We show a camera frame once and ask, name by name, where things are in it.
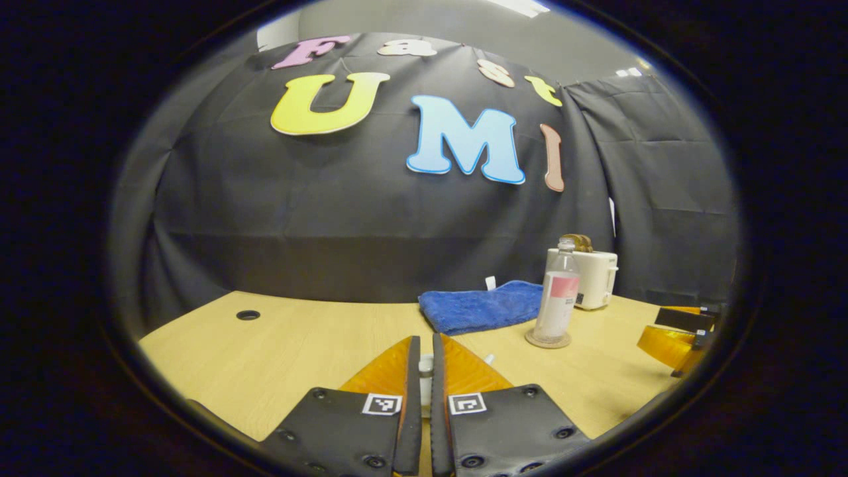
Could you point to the blue folded towel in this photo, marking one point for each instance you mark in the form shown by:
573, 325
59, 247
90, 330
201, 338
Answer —
477, 308

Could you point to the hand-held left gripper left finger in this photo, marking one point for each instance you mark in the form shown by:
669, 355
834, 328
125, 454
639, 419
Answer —
412, 424

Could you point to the ceiling light panel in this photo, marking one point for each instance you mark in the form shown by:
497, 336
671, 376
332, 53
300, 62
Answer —
523, 6

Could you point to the white toaster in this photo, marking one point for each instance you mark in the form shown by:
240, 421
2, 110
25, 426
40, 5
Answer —
596, 278

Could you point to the clear water bottle pink label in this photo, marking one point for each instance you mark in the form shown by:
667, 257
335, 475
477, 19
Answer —
558, 305

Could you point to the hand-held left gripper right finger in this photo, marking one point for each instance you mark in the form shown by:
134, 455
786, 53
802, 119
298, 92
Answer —
438, 430

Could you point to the brown toast slice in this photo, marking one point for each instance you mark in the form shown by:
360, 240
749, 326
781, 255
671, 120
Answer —
582, 242

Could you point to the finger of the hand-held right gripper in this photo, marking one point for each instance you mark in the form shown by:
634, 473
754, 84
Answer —
666, 344
686, 319

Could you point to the round cork coaster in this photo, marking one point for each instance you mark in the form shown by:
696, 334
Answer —
546, 343

